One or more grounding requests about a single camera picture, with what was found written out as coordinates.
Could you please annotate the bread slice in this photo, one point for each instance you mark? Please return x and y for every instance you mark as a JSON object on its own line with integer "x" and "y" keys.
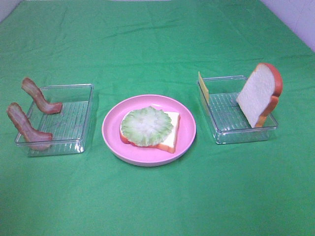
{"x": 260, "y": 94}
{"x": 169, "y": 145}

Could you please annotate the green lettuce leaf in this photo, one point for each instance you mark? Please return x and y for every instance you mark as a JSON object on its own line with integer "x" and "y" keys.
{"x": 147, "y": 126}

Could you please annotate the bacon strip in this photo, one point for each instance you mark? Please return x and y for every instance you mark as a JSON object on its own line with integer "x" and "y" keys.
{"x": 38, "y": 139}
{"x": 43, "y": 105}

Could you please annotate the pink round plate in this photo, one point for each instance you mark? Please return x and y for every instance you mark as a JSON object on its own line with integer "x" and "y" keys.
{"x": 147, "y": 156}

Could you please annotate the yellow cheese slice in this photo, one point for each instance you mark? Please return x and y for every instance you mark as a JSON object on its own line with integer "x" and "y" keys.
{"x": 203, "y": 87}

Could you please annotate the right clear plastic tray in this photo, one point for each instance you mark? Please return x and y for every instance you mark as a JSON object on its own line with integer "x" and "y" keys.
{"x": 226, "y": 120}

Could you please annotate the clear plastic tray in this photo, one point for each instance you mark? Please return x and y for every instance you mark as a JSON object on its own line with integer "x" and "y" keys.
{"x": 226, "y": 120}
{"x": 70, "y": 127}

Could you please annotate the green tablecloth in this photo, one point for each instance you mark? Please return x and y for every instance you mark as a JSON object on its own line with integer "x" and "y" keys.
{"x": 131, "y": 48}

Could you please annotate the left clear plastic tray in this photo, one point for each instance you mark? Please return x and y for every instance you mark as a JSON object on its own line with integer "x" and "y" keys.
{"x": 70, "y": 127}

